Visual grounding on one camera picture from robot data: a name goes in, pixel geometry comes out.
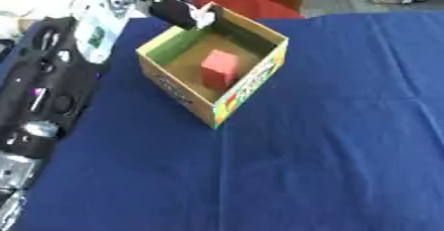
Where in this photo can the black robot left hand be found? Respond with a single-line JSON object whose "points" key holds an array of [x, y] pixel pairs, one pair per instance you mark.
{"points": [[173, 12]]}

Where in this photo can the tan cardboard box green inside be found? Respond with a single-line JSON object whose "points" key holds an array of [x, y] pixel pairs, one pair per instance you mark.
{"points": [[173, 86]]}

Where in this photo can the red block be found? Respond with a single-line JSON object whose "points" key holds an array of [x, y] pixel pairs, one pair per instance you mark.
{"points": [[219, 68]]}

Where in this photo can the red chair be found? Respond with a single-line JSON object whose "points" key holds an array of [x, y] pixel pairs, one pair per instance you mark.
{"points": [[248, 2]]}

